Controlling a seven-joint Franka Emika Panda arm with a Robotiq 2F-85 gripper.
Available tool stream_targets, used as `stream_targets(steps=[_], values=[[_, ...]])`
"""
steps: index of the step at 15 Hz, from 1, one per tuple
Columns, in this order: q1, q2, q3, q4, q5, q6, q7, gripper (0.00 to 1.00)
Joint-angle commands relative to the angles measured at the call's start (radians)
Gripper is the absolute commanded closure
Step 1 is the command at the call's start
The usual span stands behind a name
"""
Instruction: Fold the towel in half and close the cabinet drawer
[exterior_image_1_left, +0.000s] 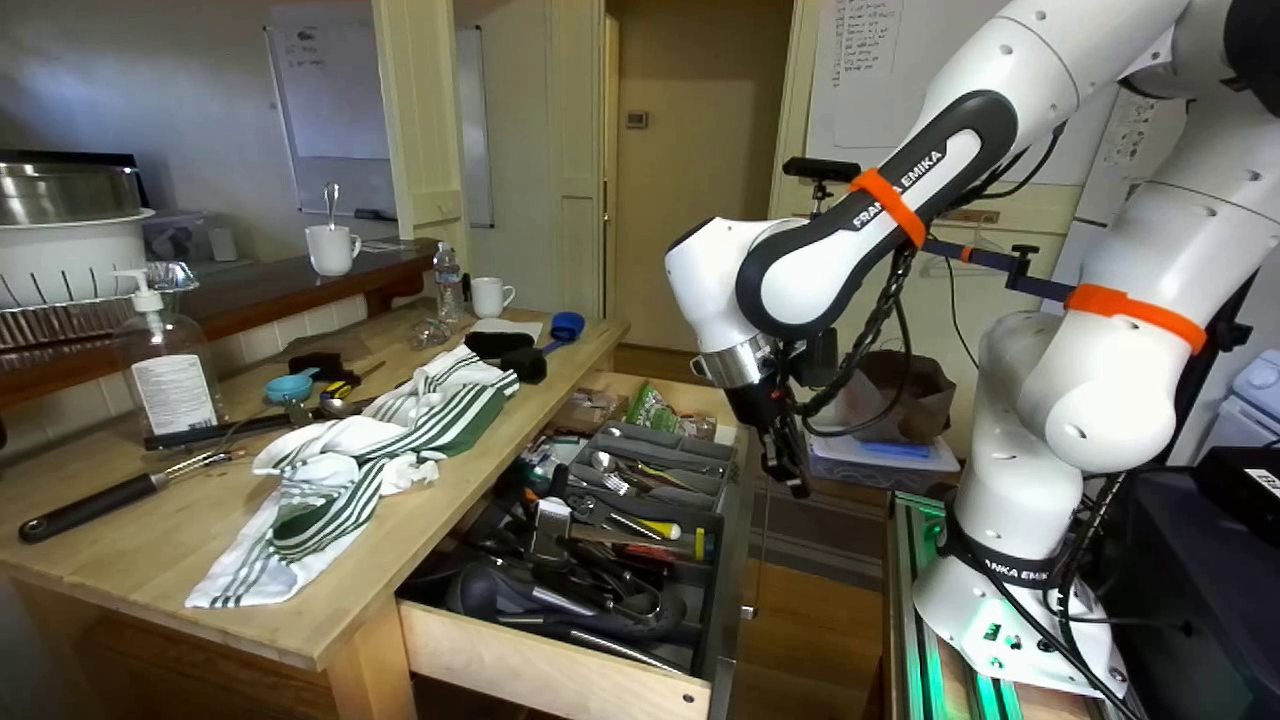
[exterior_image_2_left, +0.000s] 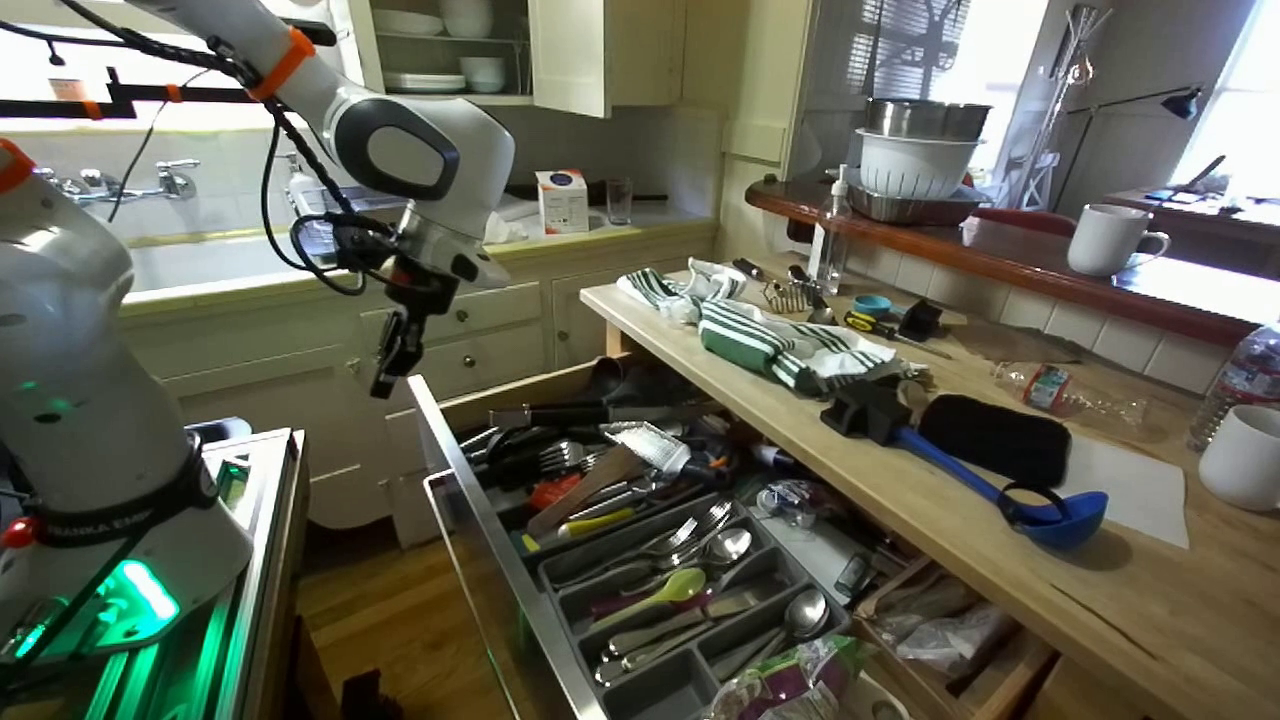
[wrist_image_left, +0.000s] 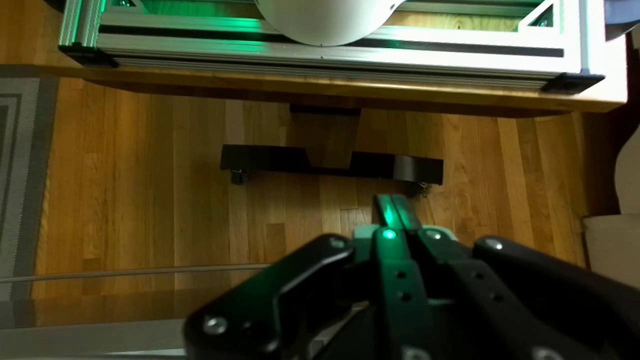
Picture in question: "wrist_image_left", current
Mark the black table foot bar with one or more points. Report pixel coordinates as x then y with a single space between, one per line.
267 161

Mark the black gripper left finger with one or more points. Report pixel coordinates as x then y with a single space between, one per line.
333 293

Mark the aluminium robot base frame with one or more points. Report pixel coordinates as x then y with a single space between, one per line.
201 50

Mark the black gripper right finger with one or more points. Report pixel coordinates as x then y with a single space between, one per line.
532 300

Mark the grey rug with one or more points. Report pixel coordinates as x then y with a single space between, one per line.
21 167

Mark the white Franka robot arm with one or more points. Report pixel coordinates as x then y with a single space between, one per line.
327 21

